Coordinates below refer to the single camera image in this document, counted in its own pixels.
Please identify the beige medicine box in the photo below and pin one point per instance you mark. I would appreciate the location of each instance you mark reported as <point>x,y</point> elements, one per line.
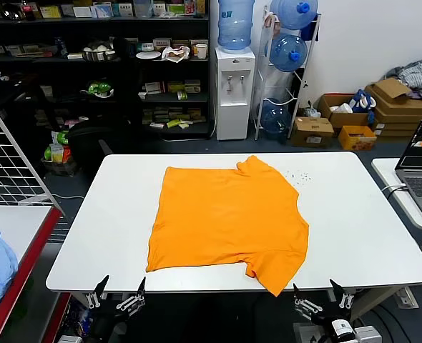
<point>192,86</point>

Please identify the grey floor socket box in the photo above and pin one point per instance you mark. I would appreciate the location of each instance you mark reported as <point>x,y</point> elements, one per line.
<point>300,334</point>

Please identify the small white flat box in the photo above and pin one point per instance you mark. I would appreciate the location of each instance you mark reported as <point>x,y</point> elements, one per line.
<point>142,95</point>

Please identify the white side table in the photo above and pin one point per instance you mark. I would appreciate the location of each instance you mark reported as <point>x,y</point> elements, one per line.
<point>386,171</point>

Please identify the blue white bag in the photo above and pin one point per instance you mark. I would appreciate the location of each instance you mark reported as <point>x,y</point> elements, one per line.
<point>361,101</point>

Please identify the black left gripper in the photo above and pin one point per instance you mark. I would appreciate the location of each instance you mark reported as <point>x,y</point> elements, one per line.
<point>114,327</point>

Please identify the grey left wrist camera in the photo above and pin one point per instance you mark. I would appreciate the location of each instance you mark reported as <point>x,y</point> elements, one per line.
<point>71,339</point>

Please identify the cardboard boxes pile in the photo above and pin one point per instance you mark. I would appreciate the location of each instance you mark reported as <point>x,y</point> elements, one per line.
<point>393,89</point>

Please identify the white paper cup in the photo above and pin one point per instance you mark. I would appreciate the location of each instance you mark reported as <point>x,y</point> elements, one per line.
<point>201,51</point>

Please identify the red edged white table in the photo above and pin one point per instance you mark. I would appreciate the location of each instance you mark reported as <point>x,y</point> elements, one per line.
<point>35,246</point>

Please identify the white plastic food bag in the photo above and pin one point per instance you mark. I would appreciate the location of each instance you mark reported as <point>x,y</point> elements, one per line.
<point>175,54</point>

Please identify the closed brown cardboard box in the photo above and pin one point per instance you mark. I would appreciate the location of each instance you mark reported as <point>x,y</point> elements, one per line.
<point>311,132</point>

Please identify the white product box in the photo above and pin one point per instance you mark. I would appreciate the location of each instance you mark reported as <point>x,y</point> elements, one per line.
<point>81,11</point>

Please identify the yellow carton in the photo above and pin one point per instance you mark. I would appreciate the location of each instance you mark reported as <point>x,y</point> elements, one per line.
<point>355,139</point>

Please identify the clear plastic container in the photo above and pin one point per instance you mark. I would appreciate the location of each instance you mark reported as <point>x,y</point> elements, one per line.
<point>143,9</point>

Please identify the grey white plastic bag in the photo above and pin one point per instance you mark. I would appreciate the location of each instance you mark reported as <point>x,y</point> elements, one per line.
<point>311,111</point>

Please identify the white plate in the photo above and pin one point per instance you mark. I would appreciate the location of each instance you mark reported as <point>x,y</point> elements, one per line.
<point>148,55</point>

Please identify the yellow green medicine box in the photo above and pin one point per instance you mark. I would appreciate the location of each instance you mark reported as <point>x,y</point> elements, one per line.
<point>175,86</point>

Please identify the white red medicine box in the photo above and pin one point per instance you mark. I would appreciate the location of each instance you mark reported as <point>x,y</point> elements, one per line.
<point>154,88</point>

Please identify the metal bowl with eggs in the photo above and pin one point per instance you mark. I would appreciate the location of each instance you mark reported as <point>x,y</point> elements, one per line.
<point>98,54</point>

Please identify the black shelving unit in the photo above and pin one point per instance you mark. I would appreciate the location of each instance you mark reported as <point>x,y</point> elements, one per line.
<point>89,20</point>

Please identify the blue water jug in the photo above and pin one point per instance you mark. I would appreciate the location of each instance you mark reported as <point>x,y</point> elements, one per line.
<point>286,53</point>
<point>234,25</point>
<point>275,118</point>
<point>293,14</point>

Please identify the black office chair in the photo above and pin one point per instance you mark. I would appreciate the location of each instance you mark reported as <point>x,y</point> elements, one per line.
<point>89,139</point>

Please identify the white water dispenser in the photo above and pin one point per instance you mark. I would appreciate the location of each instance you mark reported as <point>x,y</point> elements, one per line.
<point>232,107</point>

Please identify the open brown cardboard box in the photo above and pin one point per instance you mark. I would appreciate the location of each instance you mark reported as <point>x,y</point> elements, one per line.
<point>325,107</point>

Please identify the orange t-shirt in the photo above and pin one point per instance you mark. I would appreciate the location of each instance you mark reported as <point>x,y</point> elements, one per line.
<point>225,221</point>

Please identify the red label dark bottle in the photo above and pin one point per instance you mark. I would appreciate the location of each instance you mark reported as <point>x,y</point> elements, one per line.
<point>26,10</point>

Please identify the yellow product box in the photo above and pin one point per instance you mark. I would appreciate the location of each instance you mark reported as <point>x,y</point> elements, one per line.
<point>50,11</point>

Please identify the grey striped clothes pile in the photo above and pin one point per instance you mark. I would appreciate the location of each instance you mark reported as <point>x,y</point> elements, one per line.
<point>416,75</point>

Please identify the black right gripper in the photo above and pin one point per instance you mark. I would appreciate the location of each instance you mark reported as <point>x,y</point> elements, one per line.
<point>334,323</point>

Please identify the flat brown cardboard box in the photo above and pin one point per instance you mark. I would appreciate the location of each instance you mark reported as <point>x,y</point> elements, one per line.
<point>407,116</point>
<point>400,130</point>

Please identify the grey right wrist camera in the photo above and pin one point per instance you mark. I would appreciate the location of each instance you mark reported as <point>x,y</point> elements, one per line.
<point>367,335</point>

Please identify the small blue bottle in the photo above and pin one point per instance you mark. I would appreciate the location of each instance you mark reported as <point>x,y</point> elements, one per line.
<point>61,48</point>

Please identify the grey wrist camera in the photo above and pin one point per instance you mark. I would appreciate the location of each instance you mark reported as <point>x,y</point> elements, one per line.
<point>367,335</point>
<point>71,339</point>

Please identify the pale pink hanging cloth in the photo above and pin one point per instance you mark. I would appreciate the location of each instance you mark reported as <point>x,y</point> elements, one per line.
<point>269,21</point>

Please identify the green toy in dish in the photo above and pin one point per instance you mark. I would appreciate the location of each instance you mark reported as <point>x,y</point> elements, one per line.
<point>100,89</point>

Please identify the floor basket of snacks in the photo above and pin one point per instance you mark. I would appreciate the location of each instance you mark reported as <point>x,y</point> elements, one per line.
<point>59,153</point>

